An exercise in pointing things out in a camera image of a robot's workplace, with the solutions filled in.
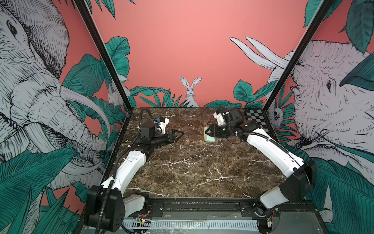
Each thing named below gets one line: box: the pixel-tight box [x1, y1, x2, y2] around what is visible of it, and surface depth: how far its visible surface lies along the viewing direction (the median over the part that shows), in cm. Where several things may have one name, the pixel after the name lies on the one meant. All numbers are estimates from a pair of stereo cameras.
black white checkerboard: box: [245, 109, 271, 135], surface depth 117 cm
